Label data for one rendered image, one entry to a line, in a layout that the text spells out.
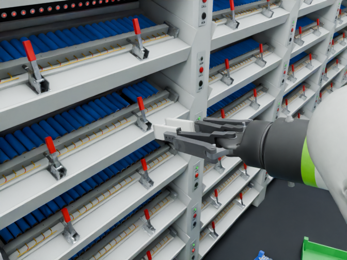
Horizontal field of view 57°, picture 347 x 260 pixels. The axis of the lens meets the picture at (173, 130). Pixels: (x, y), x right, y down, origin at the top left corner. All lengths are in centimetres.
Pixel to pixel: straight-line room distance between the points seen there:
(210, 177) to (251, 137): 86
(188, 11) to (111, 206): 57
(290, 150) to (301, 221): 156
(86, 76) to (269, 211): 153
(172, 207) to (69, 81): 68
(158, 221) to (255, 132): 72
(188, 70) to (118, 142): 30
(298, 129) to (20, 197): 53
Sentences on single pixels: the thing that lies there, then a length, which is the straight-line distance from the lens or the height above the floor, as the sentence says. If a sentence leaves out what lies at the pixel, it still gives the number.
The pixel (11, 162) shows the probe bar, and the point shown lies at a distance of 74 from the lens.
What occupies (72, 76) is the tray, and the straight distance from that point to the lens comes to 69.
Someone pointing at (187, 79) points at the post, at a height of 100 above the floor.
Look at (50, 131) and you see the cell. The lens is 80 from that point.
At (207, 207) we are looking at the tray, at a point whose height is 32.
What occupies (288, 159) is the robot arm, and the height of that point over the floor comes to 109.
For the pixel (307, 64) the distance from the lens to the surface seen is 210.
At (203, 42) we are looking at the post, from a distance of 97.
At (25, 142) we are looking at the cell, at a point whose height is 96.
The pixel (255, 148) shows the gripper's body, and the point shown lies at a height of 108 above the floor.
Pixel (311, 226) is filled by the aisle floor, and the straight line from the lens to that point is 200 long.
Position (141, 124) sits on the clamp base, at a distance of 87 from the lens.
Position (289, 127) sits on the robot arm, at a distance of 47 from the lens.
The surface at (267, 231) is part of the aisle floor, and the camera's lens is 189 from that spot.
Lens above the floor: 133
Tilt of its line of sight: 29 degrees down
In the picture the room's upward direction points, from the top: straight up
